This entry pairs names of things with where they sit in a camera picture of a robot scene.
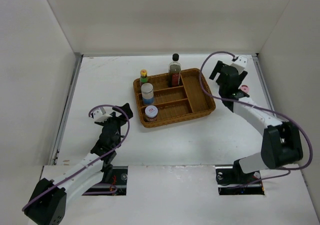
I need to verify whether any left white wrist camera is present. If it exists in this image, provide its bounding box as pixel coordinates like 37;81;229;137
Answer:
90;107;112;123

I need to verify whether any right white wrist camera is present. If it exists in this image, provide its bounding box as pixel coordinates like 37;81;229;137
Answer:
230;55;248;74

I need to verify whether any purple cable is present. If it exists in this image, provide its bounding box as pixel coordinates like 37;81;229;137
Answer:
199;51;314;187
21;105;133;212

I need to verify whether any red chili sauce bottle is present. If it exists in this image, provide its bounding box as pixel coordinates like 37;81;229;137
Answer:
139;69;149;86

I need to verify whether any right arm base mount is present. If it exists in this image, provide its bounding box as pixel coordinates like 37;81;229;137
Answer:
215;166;265;196

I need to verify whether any dark soy sauce bottle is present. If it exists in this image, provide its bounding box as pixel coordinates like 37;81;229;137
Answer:
168;53;181;87

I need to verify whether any aluminium table edge rail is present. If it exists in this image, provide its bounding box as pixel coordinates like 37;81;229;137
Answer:
51;52;84;160

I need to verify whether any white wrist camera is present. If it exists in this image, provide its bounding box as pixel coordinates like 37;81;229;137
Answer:
90;107;112;123
230;55;248;74

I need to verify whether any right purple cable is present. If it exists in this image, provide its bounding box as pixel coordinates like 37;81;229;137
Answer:
199;51;314;187

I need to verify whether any brown wicker divided tray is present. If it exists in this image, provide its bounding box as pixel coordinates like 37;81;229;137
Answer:
133;68;216;128

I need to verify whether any pink cap spice shaker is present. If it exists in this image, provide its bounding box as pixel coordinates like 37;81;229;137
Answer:
239;85;250;94

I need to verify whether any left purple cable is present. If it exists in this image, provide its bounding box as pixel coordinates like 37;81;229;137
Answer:
21;105;133;212

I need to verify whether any silver lid blue jar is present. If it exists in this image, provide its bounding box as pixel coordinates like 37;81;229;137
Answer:
141;82;154;105

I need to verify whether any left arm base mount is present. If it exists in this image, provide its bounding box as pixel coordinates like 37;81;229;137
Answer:
82;164;128;196

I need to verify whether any red label spice jar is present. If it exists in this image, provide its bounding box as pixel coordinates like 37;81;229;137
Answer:
144;105;158;122

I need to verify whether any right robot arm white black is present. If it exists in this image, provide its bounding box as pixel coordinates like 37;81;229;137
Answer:
209;61;303;185

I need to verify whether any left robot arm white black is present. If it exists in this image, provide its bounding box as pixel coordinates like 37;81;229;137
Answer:
22;103;133;225

